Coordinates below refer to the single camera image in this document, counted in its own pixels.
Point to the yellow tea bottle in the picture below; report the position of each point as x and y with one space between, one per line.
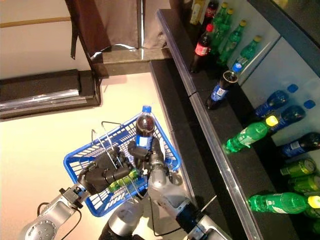
196 12

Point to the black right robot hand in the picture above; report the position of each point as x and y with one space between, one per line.
155 157

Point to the green bottle in basket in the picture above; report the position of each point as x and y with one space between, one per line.
120 183

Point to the wooden wall rail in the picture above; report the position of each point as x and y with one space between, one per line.
35 22

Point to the blue plastic shopping basket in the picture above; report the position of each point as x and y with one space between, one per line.
82 160

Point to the green drink can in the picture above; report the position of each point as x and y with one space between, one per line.
305 184
297 167

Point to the small coca cola bottle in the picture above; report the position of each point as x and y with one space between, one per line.
202 48

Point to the brown curtain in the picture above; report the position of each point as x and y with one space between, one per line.
112 22

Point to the black shelf base ledge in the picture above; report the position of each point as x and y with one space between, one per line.
175 120

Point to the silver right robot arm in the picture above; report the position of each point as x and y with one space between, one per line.
172 195

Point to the dark shelf board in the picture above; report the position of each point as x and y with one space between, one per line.
217 117
295 37

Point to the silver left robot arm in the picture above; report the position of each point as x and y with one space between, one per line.
50 217

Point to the clear price rail strip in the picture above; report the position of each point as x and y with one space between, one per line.
226 162
179 57

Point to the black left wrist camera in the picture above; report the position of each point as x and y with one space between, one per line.
71 197

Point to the large coca cola bottle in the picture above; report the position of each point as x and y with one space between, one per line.
212 10

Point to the grey stone plinth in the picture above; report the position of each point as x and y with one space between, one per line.
125 62

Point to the black side shelf unit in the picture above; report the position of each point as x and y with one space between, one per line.
37 85

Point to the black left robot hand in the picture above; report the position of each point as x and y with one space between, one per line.
100 172

